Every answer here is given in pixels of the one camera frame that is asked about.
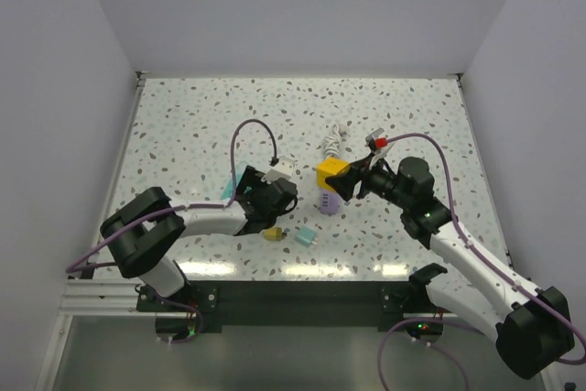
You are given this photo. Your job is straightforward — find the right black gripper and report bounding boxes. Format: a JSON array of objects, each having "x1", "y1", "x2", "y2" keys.
[{"x1": 325, "y1": 151, "x2": 411, "y2": 211}]

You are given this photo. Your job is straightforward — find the yellow cube socket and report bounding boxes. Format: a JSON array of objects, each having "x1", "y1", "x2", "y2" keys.
[{"x1": 316, "y1": 157, "x2": 349, "y2": 191}]

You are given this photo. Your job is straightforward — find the teal triangular socket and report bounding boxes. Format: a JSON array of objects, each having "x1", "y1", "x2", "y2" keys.
[{"x1": 220, "y1": 161, "x2": 247, "y2": 200}]

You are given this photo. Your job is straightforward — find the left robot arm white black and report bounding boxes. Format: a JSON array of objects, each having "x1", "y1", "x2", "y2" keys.
[{"x1": 100, "y1": 166, "x2": 298, "y2": 310}]

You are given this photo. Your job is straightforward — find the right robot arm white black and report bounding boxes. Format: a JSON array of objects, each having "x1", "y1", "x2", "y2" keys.
[{"x1": 325, "y1": 157, "x2": 575, "y2": 379}]

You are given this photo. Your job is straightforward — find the yellow small plug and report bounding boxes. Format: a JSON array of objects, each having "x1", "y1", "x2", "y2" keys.
[{"x1": 263, "y1": 227, "x2": 288, "y2": 242}]

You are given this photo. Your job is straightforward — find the teal small plug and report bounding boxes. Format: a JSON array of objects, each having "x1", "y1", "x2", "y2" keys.
[{"x1": 295, "y1": 226, "x2": 317, "y2": 247}]

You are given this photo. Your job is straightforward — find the purple power strip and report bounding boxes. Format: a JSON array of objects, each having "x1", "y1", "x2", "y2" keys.
[{"x1": 319, "y1": 188, "x2": 341, "y2": 215}]

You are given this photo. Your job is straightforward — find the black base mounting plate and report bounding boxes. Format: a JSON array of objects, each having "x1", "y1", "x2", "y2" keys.
[{"x1": 136, "y1": 281, "x2": 437, "y2": 336}]

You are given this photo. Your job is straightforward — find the white coiled power cord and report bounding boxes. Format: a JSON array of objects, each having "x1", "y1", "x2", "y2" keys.
[{"x1": 321, "y1": 123, "x2": 348, "y2": 161}]

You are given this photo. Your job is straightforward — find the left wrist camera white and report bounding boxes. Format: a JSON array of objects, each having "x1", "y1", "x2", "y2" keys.
[{"x1": 262, "y1": 157, "x2": 296, "y2": 183}]

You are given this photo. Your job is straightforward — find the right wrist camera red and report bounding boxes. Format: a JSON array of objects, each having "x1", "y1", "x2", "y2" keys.
[{"x1": 365, "y1": 127, "x2": 389, "y2": 153}]

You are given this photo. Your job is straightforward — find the aluminium frame rail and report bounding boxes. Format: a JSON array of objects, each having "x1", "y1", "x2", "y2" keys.
[{"x1": 59, "y1": 278, "x2": 141, "y2": 317}]

